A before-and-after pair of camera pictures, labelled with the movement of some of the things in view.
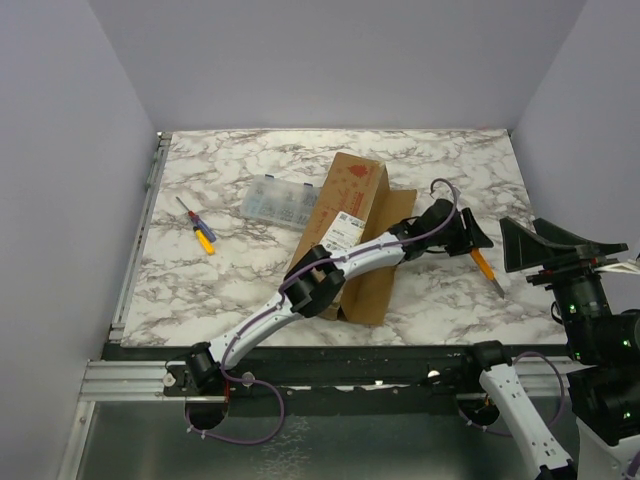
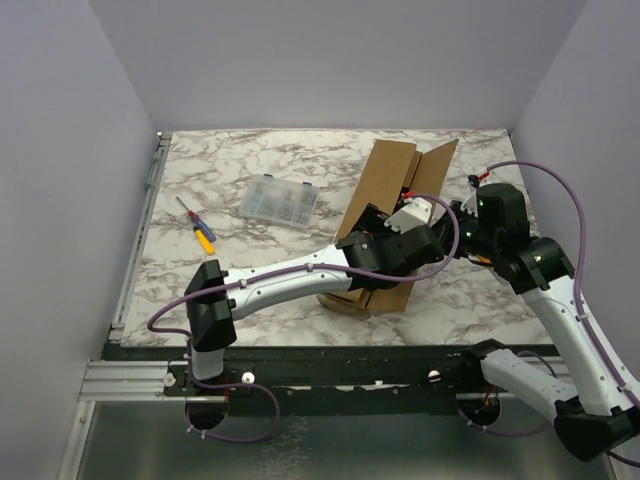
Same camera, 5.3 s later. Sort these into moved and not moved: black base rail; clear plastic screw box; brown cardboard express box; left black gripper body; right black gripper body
Moved: right black gripper body; brown cardboard express box; left black gripper body
Not moved: clear plastic screw box; black base rail
